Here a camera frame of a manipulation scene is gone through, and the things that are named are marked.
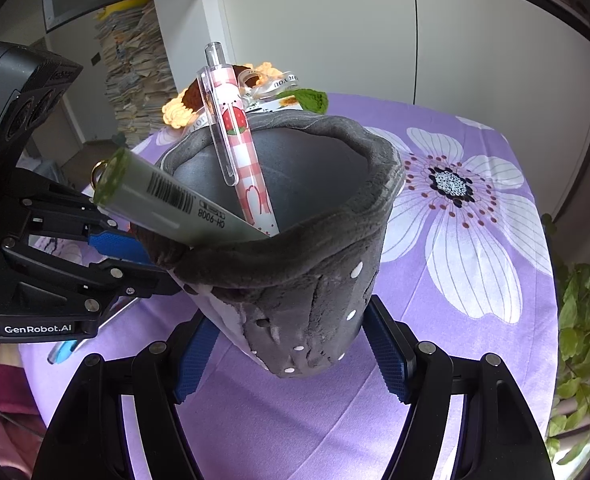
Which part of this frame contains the green pen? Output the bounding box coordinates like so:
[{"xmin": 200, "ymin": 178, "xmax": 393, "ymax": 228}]
[{"xmin": 91, "ymin": 148, "xmax": 266, "ymax": 247}]

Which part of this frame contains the pink strawberry pen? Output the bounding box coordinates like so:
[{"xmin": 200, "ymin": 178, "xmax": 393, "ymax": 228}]
[{"xmin": 197, "ymin": 42, "xmax": 279, "ymax": 236}]

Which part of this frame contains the grey fabric pen holder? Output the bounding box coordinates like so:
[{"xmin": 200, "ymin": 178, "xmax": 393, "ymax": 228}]
[{"xmin": 134, "ymin": 110, "xmax": 405, "ymax": 378}]

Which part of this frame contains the blue pen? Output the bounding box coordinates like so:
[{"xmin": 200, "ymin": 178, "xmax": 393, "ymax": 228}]
[{"xmin": 47, "ymin": 340, "xmax": 82, "ymax": 365}]

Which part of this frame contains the pink sleeve forearm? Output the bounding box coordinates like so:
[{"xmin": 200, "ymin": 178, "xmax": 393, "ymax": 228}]
[{"xmin": 0, "ymin": 344, "xmax": 46, "ymax": 478}]

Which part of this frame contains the crochet sunflower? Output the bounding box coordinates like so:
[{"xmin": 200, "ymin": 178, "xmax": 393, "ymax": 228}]
[{"xmin": 161, "ymin": 62, "xmax": 329, "ymax": 131}]

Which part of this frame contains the stack of papers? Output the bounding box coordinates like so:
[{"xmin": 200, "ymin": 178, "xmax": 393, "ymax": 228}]
[{"xmin": 94, "ymin": 0, "xmax": 177, "ymax": 148}]

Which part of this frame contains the green potted plant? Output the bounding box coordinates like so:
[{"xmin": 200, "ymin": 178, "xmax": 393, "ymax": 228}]
[{"xmin": 541, "ymin": 211, "xmax": 590, "ymax": 466}]

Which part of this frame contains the purple floral tablecloth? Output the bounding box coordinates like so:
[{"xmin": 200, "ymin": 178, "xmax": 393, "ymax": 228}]
[{"xmin": 16, "ymin": 91, "xmax": 561, "ymax": 480}]

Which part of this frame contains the clear printed ribbon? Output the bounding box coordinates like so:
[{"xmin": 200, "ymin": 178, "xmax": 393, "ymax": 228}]
[{"xmin": 237, "ymin": 67, "xmax": 299, "ymax": 100}]

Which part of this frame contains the white bookshelf cabinet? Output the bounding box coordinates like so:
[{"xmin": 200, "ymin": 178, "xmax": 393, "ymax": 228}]
[{"xmin": 42, "ymin": 0, "xmax": 590, "ymax": 214}]

